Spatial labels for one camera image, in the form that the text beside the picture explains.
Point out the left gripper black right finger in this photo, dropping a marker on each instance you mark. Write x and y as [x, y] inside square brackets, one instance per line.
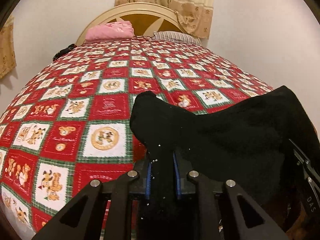
[220, 210]

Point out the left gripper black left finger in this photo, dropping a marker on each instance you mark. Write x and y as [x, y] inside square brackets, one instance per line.
[101, 210]

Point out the black pants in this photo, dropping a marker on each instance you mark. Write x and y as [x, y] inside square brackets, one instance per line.
[249, 142]

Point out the red checkered bedspread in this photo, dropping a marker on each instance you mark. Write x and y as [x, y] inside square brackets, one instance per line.
[70, 124]

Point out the small black item on bed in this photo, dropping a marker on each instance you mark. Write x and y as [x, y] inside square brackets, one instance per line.
[64, 51]

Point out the pink folded blanket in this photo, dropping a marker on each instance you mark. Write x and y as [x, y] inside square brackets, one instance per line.
[110, 31]

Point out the grey striped pillow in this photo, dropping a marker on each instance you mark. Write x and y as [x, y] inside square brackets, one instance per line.
[174, 36]

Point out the cream wooden headboard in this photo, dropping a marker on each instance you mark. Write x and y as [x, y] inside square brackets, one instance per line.
[146, 18]

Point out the beige curtain on side wall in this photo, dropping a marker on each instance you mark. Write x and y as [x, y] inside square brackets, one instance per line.
[7, 53]

